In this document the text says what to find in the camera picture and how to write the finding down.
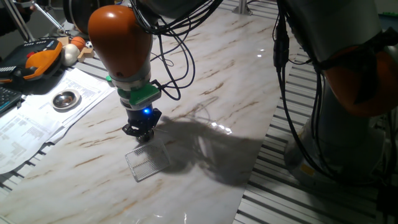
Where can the white egg-shaped toy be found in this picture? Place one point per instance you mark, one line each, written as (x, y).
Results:
(70, 54)

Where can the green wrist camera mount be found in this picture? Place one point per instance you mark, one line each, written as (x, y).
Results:
(143, 93)

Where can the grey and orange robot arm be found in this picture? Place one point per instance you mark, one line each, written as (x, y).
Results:
(119, 40)

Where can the small orange basketball toy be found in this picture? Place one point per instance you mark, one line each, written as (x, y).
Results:
(78, 43)

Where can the wide-rimmed steel bowl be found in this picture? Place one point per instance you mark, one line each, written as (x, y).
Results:
(65, 99)

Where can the clear rectangular plastic goal marker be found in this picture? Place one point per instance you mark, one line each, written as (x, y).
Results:
(147, 161)

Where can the printed white paper sheet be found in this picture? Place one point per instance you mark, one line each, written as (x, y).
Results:
(90, 90)
(25, 137)

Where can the white marble pattern mat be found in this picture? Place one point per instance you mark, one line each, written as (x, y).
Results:
(224, 62)

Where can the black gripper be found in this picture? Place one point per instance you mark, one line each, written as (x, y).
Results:
(143, 117)

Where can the wooden block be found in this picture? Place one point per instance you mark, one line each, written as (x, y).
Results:
(85, 54)
(63, 41)

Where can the aluminium frame post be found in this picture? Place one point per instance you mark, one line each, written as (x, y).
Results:
(242, 7)
(49, 17)

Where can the black filament spool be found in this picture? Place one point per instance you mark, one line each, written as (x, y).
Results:
(76, 15)

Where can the black computer keyboard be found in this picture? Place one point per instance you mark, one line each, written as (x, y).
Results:
(7, 99)

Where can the tiny soccer ball toy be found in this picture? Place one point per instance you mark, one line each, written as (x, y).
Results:
(89, 44)

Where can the orange and black teach pendant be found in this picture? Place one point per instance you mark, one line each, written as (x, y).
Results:
(37, 59)

